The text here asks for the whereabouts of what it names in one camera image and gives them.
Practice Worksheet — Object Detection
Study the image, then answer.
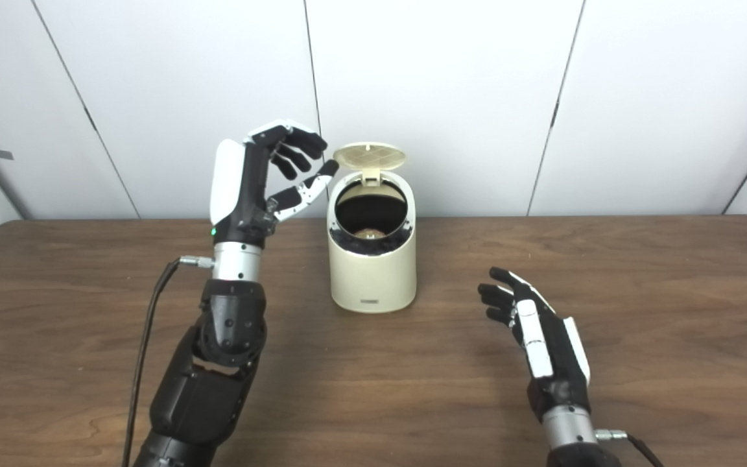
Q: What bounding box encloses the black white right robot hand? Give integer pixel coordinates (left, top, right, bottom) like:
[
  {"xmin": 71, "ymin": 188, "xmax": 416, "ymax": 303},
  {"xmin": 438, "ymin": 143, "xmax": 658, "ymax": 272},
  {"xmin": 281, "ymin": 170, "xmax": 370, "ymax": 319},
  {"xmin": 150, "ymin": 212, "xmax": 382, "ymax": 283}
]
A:
[{"xmin": 477, "ymin": 267, "xmax": 591, "ymax": 422}]

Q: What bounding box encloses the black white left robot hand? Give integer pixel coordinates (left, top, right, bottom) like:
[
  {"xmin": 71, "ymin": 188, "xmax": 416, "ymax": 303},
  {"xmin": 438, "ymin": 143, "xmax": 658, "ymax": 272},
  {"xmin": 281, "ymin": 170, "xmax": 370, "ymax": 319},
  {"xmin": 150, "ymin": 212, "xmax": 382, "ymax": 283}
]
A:
[{"xmin": 209, "ymin": 119, "xmax": 340, "ymax": 247}]

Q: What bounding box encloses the round cream bin lid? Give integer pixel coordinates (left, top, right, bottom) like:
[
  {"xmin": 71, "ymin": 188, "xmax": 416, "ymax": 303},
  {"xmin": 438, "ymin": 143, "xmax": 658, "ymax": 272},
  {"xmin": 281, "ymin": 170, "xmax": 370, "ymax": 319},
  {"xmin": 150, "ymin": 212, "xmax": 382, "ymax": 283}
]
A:
[{"xmin": 333, "ymin": 143, "xmax": 407, "ymax": 187}]

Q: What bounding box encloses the cream-colored bin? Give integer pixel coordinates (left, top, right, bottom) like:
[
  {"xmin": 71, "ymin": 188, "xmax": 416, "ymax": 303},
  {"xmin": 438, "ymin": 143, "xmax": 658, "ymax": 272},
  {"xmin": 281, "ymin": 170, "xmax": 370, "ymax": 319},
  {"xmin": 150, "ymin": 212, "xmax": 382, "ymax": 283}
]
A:
[{"xmin": 327, "ymin": 170, "xmax": 418, "ymax": 314}]

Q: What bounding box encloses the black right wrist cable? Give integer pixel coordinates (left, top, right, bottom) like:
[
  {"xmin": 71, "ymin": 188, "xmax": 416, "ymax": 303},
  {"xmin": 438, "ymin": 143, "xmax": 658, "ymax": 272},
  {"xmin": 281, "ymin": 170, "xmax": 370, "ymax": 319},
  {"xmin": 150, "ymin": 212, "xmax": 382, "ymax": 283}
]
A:
[{"xmin": 594, "ymin": 429, "xmax": 666, "ymax": 467}]

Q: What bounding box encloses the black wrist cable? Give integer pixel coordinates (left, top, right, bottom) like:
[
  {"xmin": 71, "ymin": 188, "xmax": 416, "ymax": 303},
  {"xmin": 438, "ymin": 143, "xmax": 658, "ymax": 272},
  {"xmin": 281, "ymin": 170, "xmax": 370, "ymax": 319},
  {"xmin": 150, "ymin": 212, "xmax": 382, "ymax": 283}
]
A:
[
  {"xmin": 594, "ymin": 429, "xmax": 666, "ymax": 467},
  {"xmin": 121, "ymin": 256, "xmax": 215, "ymax": 467}
]

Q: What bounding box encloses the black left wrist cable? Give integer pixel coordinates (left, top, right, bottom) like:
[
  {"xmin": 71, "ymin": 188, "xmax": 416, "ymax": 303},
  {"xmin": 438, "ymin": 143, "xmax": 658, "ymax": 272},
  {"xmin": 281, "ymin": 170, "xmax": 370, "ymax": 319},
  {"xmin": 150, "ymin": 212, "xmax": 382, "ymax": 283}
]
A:
[{"xmin": 121, "ymin": 256, "xmax": 215, "ymax": 467}]

